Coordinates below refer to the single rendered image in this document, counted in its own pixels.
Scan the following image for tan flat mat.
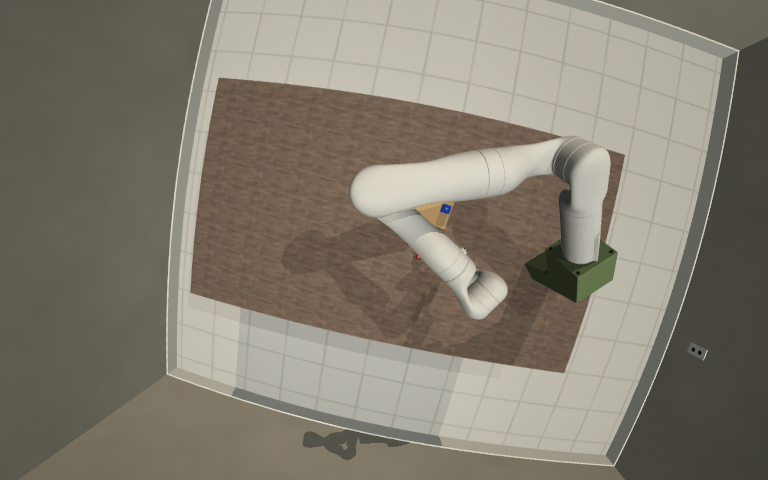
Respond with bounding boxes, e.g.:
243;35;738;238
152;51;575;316
415;202;454;229

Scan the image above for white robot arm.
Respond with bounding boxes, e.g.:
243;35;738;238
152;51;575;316
350;136;610;320

